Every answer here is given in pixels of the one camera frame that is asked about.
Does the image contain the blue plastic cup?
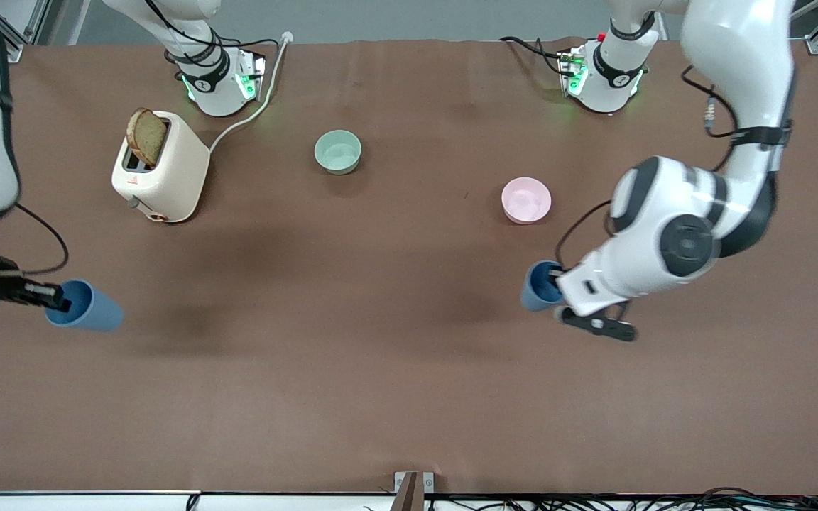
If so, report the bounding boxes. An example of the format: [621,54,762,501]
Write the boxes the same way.
[520,260,567,312]
[45,279,125,332]

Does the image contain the pink bowl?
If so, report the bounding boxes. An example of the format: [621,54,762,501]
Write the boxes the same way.
[501,177,552,225]

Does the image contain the cream white toaster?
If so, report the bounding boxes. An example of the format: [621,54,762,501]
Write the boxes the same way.
[111,110,211,224]

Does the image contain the brown bread slice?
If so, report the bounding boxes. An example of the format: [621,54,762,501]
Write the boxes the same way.
[126,107,168,168]

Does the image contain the mint green bowl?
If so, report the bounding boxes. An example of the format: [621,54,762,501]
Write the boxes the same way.
[313,129,363,175]

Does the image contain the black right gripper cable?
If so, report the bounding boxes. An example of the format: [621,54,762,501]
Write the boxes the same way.
[0,202,70,278]

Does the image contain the black left arm base cable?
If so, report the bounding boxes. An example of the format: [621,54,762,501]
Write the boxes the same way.
[500,35,566,75]

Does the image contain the black arm base cable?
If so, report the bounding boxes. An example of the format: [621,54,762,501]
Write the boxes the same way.
[221,35,278,57]
[500,35,566,75]

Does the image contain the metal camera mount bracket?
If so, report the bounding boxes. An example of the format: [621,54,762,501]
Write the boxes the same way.
[393,471,435,511]

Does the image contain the tangled black floor cables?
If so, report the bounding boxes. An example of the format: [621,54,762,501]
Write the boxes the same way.
[427,486,818,511]

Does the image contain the black right arm base cable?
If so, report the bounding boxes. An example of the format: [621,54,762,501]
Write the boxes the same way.
[221,35,278,57]

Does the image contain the white toaster power cable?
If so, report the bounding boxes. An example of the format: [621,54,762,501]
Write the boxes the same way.
[208,31,293,153]

